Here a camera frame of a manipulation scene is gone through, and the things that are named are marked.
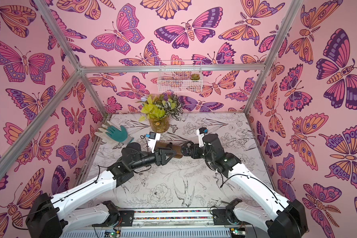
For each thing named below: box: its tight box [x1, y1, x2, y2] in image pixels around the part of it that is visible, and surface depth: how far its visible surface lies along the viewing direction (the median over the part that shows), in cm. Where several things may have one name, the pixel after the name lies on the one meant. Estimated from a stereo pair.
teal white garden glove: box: [94, 122, 134, 145], surface depth 108 cm
